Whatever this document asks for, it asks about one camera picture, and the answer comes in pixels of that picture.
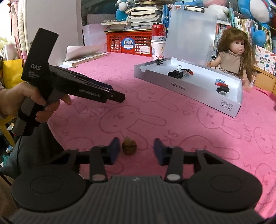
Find black round puck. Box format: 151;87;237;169
217;86;230;93

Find brown walnut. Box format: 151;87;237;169
122;137;137;155

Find white label printer box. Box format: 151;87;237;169
254;46;275;75

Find row of colourful books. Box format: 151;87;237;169
162;4;272;58

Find person's left hand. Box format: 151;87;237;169
0;81;72;124

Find blue plush far left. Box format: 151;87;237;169
115;0;129;21

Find white paper cup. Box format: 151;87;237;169
151;40;166;60

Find red soda can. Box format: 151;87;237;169
152;24;166;41

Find white shallow cardboard box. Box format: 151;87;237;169
134;57;243;118

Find small round keychain charm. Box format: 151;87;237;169
183;69;194;77

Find small blue plush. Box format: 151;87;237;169
174;0;203;7

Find clear plastic dome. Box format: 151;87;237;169
218;91;227;95

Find blue hair clip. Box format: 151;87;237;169
215;79;226;85

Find black binder clip on rim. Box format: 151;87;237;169
155;53;165;65

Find blue white plush large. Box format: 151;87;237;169
238;0;272;47

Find stack of books left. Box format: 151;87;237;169
101;1;164;32

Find pink white bunny plush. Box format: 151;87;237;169
203;0;229;22

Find red hair clip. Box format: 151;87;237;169
215;82;228;87

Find translucent clipboard folder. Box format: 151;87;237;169
164;5;217;66

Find brown-haired baby doll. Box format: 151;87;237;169
205;27;256;92

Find wooden drawer cabinet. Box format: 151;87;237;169
254;67;276;94

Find red plastic basket left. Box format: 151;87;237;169
106;30;152;57

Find pink bunny tablecloth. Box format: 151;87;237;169
48;53;275;217

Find large black binder clip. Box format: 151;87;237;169
167;65;183;79

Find papers on table left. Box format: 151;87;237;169
59;24;107;68

